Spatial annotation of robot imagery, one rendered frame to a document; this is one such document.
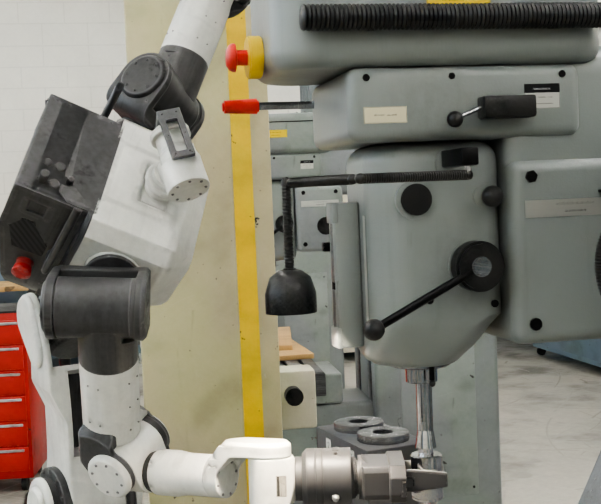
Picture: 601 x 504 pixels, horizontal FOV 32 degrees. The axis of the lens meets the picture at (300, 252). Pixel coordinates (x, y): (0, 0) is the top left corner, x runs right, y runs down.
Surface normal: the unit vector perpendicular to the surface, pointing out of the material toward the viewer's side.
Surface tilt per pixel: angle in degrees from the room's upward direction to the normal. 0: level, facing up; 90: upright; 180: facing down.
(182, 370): 90
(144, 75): 61
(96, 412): 113
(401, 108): 90
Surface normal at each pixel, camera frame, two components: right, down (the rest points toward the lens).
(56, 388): 0.55, -0.11
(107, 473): -0.43, 0.45
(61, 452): -0.83, 0.07
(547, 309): 0.20, 0.04
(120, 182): 0.45, -0.52
